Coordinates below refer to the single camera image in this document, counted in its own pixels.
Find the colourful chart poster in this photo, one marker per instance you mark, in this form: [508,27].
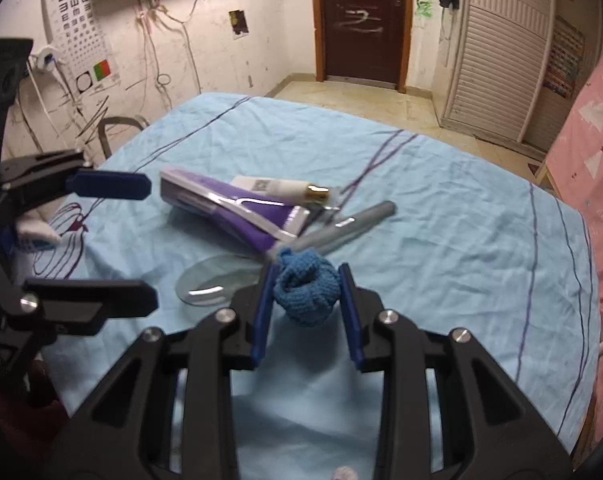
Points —
[564,60]

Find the person's right hand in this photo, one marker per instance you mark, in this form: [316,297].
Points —
[345,474]

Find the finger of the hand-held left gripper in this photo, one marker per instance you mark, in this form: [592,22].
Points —
[106,297]
[111,185]

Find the light blue striped cloth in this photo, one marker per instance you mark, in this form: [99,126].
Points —
[456,240]

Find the white wall socket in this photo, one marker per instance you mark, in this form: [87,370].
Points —
[46,58]

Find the purple box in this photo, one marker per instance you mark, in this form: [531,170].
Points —
[221,205]

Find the person's left hand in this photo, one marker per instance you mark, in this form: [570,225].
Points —
[36,230]

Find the white louvered wardrobe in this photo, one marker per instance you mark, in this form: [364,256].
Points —
[496,60]

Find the grey metal chair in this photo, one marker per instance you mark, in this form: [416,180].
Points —
[118,121]

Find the eye chart poster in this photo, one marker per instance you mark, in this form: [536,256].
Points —
[76,20]

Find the wall junction box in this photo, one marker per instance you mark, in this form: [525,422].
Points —
[239,22]

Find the wooden bed frame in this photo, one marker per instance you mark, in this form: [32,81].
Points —
[544,175]

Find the white tube with gold cap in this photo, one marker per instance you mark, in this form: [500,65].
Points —
[276,187]

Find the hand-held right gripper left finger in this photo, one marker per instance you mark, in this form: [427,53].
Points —
[262,310]

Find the grey marker pen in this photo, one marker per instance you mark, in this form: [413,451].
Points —
[361,220]

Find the pink printed curtain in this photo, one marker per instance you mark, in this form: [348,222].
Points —
[596,150]

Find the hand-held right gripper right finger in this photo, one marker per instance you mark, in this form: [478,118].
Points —
[352,315]

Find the blue knitted sock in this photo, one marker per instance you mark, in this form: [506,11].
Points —
[306,290]

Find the dark brown door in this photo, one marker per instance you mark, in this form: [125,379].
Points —
[361,35]

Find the green wall sticker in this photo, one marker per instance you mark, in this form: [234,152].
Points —
[424,7]

